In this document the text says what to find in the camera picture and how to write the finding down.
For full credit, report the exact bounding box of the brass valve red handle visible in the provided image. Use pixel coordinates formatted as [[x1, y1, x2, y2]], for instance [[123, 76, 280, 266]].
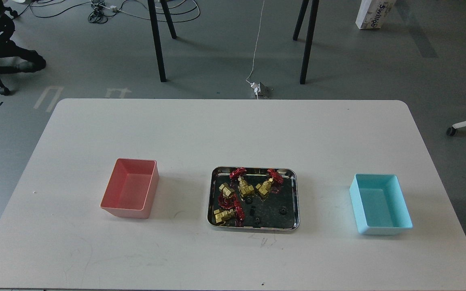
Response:
[[213, 200, 245, 226], [218, 183, 235, 209], [255, 168, 284, 199], [229, 167, 255, 199]]

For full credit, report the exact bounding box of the pink plastic box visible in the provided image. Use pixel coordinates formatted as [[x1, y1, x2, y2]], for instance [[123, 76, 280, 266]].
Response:
[[100, 158, 159, 219]]

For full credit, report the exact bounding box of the light blue plastic box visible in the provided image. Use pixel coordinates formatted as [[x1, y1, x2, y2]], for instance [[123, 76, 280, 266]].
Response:
[[349, 173, 413, 235]]

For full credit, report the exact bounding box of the white cardboard box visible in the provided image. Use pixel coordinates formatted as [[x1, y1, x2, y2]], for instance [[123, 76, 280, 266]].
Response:
[[355, 0, 396, 30]]

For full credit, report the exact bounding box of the shiny metal tray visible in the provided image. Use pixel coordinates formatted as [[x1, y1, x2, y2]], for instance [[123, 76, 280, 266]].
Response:
[[207, 167, 300, 232]]

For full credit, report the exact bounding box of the grey floor power socket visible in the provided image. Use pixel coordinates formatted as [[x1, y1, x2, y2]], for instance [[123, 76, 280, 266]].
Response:
[[250, 82, 271, 99]]

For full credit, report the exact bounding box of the black table leg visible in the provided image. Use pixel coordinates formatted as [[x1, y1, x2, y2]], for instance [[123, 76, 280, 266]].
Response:
[[147, 0, 167, 82], [160, 0, 178, 39], [292, 0, 309, 41], [299, 0, 319, 84]]

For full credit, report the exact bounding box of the white cable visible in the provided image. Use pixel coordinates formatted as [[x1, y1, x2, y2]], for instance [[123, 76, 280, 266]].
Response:
[[246, 0, 266, 86]]

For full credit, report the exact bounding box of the bundle of floor cables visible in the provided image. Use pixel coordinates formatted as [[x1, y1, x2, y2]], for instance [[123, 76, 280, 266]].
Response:
[[19, 0, 201, 24]]

